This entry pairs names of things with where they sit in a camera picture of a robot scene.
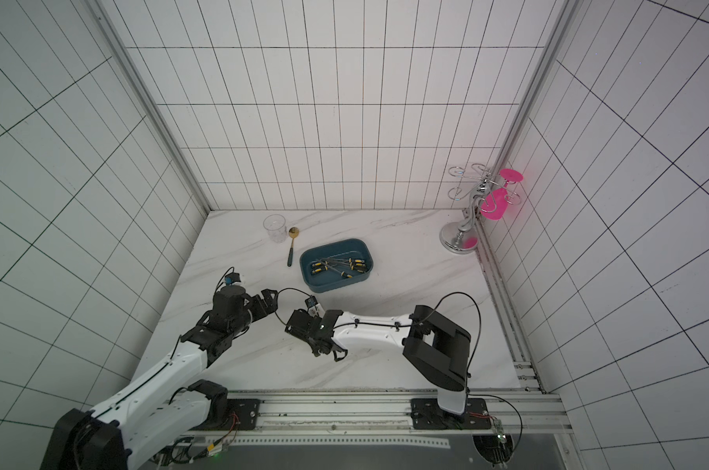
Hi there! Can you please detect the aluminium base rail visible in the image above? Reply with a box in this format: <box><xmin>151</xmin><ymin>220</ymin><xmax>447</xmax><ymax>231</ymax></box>
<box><xmin>147</xmin><ymin>389</ymin><xmax>573</xmax><ymax>450</ymax></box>

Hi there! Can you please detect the pink disc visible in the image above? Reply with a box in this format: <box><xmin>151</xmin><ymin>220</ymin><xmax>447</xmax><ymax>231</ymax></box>
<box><xmin>499</xmin><ymin>168</ymin><xmax>524</xmax><ymax>184</ymax></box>
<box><xmin>480</xmin><ymin>187</ymin><xmax>509</xmax><ymax>221</ymax></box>

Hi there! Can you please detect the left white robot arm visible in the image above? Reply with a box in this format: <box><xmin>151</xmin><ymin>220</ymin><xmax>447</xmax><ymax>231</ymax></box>
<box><xmin>41</xmin><ymin>283</ymin><xmax>278</xmax><ymax>469</ymax></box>

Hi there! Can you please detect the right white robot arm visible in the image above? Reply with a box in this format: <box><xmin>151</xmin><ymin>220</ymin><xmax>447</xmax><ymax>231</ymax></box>
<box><xmin>286</xmin><ymin>305</ymin><xmax>472</xmax><ymax>416</ymax></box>

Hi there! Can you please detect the pink disc upper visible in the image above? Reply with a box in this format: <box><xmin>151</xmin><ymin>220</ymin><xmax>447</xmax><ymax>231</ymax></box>
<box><xmin>499</xmin><ymin>168</ymin><xmax>524</xmax><ymax>184</ymax></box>

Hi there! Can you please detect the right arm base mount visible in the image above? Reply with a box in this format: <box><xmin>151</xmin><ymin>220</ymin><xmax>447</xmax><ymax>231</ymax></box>
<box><xmin>409</xmin><ymin>399</ymin><xmax>493</xmax><ymax>431</ymax></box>

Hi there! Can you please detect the pink disc lower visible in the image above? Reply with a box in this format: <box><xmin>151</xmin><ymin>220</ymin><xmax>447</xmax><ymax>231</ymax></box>
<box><xmin>480</xmin><ymin>187</ymin><xmax>509</xmax><ymax>221</ymax></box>

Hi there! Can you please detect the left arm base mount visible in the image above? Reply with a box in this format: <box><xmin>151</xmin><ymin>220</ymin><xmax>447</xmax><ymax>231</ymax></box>
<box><xmin>187</xmin><ymin>380</ymin><xmax>260</xmax><ymax>431</ymax></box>

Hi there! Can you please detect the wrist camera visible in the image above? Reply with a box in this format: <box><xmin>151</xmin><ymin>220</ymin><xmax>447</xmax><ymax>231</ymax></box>
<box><xmin>305</xmin><ymin>296</ymin><xmax>320</xmax><ymax>315</ymax></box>
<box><xmin>223</xmin><ymin>272</ymin><xmax>241</xmax><ymax>286</ymax></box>

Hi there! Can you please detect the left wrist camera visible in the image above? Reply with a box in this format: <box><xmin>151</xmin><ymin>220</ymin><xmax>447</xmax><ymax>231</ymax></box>
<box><xmin>223</xmin><ymin>272</ymin><xmax>241</xmax><ymax>286</ymax></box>

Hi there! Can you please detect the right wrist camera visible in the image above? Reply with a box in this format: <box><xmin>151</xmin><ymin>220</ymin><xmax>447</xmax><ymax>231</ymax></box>
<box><xmin>305</xmin><ymin>296</ymin><xmax>320</xmax><ymax>315</ymax></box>

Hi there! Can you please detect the chrome cup holder stand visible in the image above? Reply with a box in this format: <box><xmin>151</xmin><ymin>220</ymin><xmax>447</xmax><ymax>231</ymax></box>
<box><xmin>440</xmin><ymin>163</ymin><xmax>521</xmax><ymax>255</ymax></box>

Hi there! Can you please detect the gold spoon green handle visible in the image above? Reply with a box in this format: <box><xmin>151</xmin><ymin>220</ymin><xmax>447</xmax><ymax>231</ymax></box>
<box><xmin>287</xmin><ymin>226</ymin><xmax>301</xmax><ymax>268</ymax></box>

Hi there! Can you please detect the clear plastic cup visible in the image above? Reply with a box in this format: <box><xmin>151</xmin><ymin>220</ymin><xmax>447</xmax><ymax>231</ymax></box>
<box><xmin>263</xmin><ymin>213</ymin><xmax>289</xmax><ymax>243</ymax></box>

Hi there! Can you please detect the teal storage box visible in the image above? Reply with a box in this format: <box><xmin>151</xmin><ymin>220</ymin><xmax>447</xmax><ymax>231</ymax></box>
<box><xmin>299</xmin><ymin>238</ymin><xmax>374</xmax><ymax>294</ymax></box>

